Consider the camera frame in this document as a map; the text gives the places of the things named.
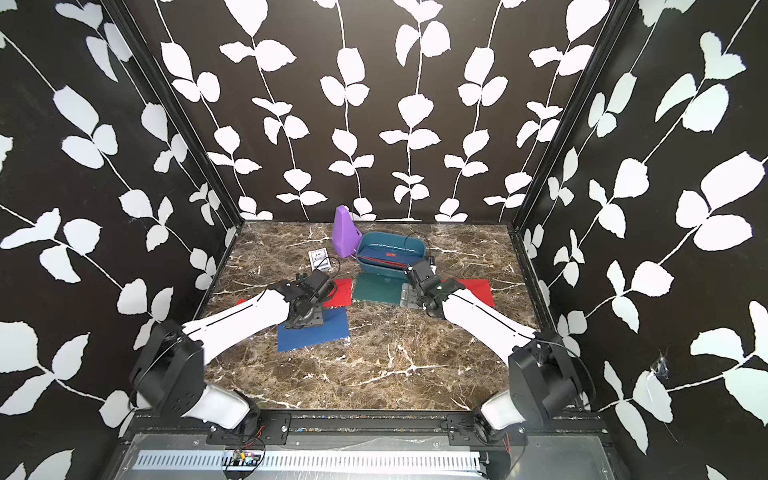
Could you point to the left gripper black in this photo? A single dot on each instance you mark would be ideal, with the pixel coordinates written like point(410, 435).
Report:
point(318, 320)

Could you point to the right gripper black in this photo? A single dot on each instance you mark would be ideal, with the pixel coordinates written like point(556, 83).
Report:
point(408, 297)

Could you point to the blue envelope red seal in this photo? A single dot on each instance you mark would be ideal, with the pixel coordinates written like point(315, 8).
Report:
point(388, 260)

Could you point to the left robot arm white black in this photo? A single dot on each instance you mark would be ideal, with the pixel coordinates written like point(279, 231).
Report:
point(169, 376)

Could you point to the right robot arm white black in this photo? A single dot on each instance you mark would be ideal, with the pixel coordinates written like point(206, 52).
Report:
point(542, 377)

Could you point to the teal plastic storage box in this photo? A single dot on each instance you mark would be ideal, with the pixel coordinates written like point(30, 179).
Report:
point(380, 242)

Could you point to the small white card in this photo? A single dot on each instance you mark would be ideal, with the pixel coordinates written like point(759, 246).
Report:
point(320, 260)

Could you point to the green envelope back middle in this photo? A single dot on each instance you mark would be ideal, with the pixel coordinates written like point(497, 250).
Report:
point(377, 288)

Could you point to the purple pyramid metronome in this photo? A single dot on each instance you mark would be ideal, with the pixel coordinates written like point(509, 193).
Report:
point(346, 237)

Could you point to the small green circuit board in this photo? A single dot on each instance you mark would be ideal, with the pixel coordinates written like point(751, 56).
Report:
point(243, 459)

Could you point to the white perforated cable tray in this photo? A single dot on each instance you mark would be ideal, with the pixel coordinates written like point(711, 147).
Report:
point(376, 462)

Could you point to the black aluminium front rail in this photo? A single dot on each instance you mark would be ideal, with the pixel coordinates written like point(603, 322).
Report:
point(460, 428)

